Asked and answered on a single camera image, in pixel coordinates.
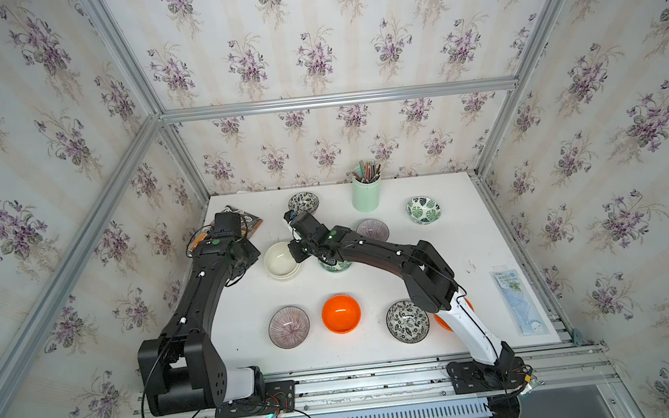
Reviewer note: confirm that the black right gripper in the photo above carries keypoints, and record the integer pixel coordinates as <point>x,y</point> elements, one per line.
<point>296,255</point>

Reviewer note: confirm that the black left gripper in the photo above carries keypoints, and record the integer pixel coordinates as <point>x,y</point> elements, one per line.
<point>254,255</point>

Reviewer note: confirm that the pink floral black-leaf bowl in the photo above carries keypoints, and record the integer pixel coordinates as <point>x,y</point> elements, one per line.
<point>303,202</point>

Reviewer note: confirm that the cream white bowl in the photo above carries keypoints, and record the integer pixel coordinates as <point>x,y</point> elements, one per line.
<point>279,263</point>

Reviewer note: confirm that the purple striped bowl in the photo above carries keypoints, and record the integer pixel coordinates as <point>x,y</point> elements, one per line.
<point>374,229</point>
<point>289,327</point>

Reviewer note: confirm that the green leaf pattern bowl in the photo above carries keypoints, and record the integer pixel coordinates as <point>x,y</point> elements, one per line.
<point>423,210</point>

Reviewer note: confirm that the black white floral bowl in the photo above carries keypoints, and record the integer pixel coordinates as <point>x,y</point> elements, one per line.
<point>407,322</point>

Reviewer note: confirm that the orange plastic bowl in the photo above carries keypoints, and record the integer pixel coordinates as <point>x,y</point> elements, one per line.
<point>341,314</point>
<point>446,326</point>

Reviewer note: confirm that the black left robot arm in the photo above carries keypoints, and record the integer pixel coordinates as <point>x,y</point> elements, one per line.
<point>181,369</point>

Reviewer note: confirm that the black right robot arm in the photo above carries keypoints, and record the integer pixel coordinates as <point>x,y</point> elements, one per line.
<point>428,279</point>

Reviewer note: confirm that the yellow illustrated children's book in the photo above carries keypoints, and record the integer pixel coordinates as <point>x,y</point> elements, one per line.
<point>250,222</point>

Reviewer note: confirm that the mint green pencil cup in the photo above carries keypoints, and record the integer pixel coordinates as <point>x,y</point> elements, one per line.
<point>365,195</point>

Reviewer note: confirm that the coloured pencils bundle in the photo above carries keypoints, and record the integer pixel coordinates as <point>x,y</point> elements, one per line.
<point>367,172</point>

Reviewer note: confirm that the clear packaged ruler set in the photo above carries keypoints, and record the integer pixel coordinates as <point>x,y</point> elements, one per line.
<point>528,319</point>

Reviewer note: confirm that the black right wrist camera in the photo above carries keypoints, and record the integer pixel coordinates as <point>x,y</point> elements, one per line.
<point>303,224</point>

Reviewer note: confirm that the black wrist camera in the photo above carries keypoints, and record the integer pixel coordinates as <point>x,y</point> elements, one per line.
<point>303,224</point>
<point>227,225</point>

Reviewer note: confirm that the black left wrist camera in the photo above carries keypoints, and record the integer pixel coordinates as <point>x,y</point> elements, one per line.
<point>227,225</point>

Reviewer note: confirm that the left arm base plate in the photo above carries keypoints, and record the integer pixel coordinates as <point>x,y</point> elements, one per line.
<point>275,397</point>

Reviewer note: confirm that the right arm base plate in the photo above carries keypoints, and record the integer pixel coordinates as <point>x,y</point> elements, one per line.
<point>510,373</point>

